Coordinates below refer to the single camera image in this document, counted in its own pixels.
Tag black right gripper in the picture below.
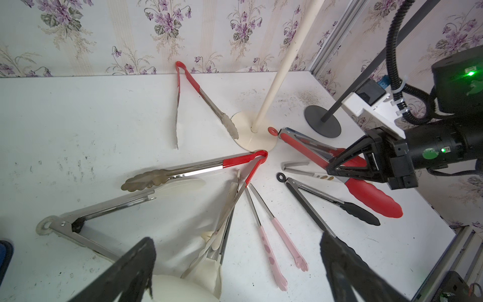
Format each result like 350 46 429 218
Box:
327 127 418 190

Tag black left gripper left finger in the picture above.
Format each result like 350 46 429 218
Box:
71 237 156 301

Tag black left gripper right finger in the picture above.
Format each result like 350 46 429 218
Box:
319 232 408 301

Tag steel tongs white ring large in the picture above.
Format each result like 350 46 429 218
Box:
35 177 221 302

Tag red silicone tip tongs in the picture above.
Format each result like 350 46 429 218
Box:
268 127 403 218

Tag black silicone tip tongs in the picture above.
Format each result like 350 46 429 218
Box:
276 172 381 239

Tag pink cat paw tongs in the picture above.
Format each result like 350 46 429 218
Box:
244 182 309 292

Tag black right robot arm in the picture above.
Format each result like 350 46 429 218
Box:
327 1 482 190

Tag dark grey utensil rack stand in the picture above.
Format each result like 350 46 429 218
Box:
304 0 440 138

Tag steel tongs cream silicone tips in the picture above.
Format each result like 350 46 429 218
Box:
181 171 240 299

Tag small white steel tongs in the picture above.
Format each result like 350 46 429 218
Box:
281 161 347 183

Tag cream utensil rack stand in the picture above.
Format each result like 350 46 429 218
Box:
231 0 325 152

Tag blue black stapler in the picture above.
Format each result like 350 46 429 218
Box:
0 240 14 284

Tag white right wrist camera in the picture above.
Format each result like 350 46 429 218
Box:
342 78 405 138

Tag steel tongs red handle near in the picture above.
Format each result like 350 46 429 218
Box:
120 149 269 280

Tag steel tongs red handle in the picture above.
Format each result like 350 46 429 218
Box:
174 61 239 149
120 149 269 280

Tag steel tongs red handle far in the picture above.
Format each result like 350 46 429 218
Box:
174 61 239 149

